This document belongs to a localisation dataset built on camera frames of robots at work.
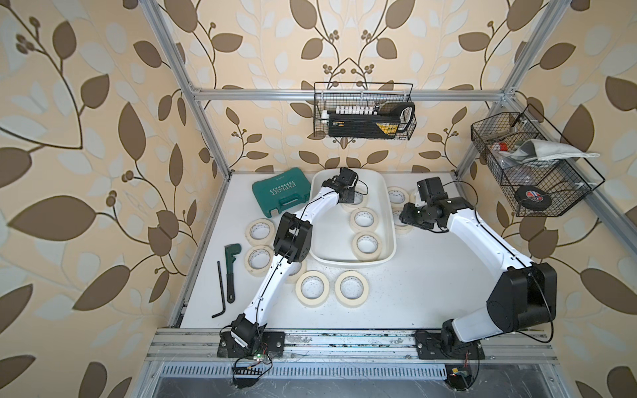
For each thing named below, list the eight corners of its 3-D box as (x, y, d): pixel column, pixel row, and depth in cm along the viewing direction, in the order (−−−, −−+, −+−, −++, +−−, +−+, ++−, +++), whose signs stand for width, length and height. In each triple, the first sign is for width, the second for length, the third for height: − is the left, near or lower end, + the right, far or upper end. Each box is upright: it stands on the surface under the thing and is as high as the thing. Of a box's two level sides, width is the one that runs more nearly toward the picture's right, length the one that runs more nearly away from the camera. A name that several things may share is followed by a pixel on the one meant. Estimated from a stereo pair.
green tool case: (266, 219, 105) (264, 213, 102) (251, 189, 116) (248, 183, 113) (316, 197, 113) (316, 191, 109) (298, 171, 124) (297, 164, 121)
